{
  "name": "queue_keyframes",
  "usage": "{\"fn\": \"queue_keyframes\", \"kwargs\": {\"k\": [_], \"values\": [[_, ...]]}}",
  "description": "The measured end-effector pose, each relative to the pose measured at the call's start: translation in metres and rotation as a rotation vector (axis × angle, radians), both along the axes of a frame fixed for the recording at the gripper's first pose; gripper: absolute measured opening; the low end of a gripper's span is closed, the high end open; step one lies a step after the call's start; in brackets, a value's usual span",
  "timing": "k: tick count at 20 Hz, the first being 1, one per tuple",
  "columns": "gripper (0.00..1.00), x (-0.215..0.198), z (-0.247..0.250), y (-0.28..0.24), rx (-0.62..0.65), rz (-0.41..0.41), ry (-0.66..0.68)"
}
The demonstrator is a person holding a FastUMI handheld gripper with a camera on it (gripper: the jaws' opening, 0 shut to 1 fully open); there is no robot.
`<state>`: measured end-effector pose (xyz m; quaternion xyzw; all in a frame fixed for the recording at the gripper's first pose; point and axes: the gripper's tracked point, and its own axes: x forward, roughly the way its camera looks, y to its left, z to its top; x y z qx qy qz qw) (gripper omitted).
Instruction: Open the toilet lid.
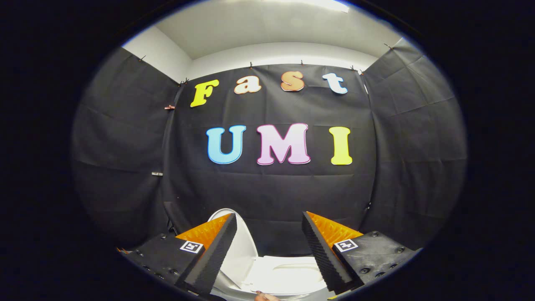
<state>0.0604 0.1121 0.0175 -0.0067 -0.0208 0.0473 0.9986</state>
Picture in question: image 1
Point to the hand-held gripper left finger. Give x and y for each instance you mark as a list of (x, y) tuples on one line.
[(209, 263)]

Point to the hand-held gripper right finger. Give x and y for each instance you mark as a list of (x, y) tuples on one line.
[(326, 255)]

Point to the white toilet lid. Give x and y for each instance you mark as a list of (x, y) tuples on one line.
[(244, 251)]

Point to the white toilet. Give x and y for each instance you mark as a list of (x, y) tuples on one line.
[(292, 276)]

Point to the black backdrop cloth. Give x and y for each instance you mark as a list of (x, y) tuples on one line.
[(271, 192)]

